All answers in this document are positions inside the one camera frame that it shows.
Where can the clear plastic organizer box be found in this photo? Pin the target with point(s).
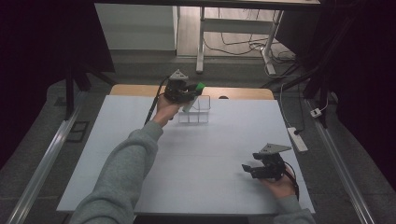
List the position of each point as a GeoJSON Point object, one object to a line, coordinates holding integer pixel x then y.
{"type": "Point", "coordinates": [199, 113]}

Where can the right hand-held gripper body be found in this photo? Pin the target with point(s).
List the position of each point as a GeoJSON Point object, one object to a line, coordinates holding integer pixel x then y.
{"type": "Point", "coordinates": [271, 163]}

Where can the white desk frame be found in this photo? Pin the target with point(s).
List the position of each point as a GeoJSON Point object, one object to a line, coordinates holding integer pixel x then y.
{"type": "Point", "coordinates": [236, 25]}

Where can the aluminium rail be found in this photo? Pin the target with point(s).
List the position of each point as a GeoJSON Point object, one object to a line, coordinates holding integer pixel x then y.
{"type": "Point", "coordinates": [46, 155]}
{"type": "Point", "coordinates": [339, 165]}

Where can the dark curtain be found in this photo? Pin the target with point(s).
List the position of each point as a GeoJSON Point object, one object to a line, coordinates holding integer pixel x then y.
{"type": "Point", "coordinates": [37, 62]}
{"type": "Point", "coordinates": [358, 62]}

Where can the person's left hand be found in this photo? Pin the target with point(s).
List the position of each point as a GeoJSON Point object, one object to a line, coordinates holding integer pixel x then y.
{"type": "Point", "coordinates": [165, 112]}

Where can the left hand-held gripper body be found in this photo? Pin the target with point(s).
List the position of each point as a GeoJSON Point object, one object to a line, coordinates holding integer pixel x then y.
{"type": "Point", "coordinates": [176, 88]}

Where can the black floor plate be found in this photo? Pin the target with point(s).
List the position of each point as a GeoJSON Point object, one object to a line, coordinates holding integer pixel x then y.
{"type": "Point", "coordinates": [77, 131]}

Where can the small white adapter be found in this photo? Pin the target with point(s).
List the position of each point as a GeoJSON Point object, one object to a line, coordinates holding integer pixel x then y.
{"type": "Point", "coordinates": [315, 112]}

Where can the person's right hand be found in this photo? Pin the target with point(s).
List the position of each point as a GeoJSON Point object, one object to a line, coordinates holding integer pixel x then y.
{"type": "Point", "coordinates": [280, 186]}

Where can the black metal stand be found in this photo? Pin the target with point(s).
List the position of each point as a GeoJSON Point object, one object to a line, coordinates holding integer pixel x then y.
{"type": "Point", "coordinates": [70, 93]}

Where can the green highlighter pen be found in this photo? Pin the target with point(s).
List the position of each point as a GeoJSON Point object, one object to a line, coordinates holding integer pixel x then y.
{"type": "Point", "coordinates": [190, 105]}

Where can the white power strip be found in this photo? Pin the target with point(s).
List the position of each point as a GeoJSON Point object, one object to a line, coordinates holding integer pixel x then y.
{"type": "Point", "coordinates": [297, 139]}

